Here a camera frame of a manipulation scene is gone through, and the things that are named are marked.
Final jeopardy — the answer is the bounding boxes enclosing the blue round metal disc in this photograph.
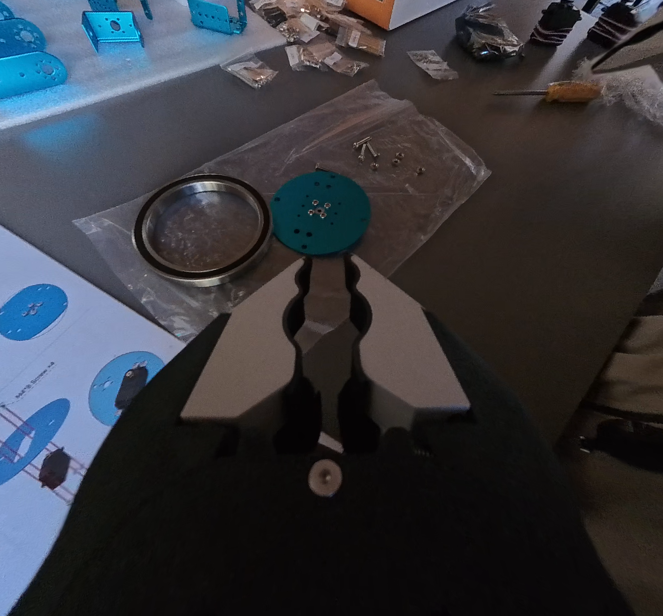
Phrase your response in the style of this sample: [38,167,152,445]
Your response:
[271,170,374,259]

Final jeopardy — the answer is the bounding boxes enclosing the small bag of silver screws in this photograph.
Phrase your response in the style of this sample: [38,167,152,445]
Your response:
[407,49,459,80]

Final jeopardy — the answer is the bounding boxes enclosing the pile of small screw bags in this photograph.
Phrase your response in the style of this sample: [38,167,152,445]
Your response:
[222,0,386,89]

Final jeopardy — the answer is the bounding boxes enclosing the assembly manual booklet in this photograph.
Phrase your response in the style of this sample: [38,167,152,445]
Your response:
[0,225,187,601]

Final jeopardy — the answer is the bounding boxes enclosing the small blue U bracket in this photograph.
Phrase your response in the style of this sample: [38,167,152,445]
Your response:
[188,0,247,36]

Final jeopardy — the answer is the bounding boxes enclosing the group of blue metal brackets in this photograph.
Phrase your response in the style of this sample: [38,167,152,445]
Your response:
[0,0,153,99]

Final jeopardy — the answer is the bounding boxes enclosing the screwdriver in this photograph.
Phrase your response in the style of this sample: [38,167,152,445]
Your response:
[492,80,604,104]

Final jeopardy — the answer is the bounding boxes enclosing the bag of black parts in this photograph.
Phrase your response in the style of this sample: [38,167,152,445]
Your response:
[456,3,524,62]

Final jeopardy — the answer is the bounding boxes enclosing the person's beige jacket torso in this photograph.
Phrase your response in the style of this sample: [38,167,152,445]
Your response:
[554,290,663,472]

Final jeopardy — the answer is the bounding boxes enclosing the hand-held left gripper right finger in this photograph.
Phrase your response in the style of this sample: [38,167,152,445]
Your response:
[338,255,473,455]

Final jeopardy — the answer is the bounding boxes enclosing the plastic-wrapped metal ring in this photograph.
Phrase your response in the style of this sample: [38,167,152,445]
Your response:
[133,174,272,287]

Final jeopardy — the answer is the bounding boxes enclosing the white foam sheet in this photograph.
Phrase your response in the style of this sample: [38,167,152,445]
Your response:
[0,0,288,131]

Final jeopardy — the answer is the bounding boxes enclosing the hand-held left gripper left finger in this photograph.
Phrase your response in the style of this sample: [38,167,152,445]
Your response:
[179,257,322,455]

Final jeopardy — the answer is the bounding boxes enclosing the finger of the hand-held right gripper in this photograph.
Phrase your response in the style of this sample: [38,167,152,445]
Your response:
[572,17,663,80]

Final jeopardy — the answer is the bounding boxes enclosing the loose screws and nuts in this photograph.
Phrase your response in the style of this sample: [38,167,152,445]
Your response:
[315,136,426,173]

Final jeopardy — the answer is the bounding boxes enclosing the large clear plastic bag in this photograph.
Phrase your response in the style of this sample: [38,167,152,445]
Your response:
[73,79,492,353]

